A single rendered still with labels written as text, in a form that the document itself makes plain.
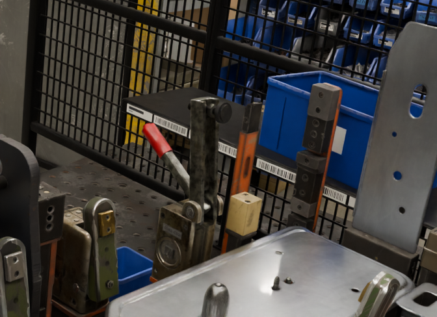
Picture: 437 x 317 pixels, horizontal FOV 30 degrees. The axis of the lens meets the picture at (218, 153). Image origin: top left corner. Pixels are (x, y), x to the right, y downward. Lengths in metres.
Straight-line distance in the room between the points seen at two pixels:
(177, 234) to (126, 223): 0.77
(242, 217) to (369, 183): 0.22
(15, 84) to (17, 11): 0.32
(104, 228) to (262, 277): 0.24
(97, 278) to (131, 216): 0.92
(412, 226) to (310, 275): 0.20
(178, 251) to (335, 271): 0.22
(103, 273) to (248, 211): 0.25
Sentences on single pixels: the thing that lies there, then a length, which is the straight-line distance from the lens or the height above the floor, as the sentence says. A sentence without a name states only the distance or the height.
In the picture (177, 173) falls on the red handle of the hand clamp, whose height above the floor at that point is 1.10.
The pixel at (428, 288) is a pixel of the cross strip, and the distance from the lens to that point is 1.19.
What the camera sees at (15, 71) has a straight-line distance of 3.66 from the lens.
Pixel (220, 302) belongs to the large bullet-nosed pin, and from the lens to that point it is 0.98.
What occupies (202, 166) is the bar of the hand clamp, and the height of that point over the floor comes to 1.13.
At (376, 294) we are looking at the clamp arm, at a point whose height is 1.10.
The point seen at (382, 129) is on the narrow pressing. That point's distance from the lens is 1.26.
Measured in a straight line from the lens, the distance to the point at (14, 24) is 3.62.
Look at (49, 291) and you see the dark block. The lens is 1.06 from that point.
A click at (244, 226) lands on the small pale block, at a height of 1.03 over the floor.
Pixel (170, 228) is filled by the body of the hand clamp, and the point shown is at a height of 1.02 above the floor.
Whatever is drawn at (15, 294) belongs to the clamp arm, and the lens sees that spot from 0.93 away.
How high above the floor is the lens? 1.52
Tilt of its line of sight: 20 degrees down
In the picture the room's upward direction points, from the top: 9 degrees clockwise
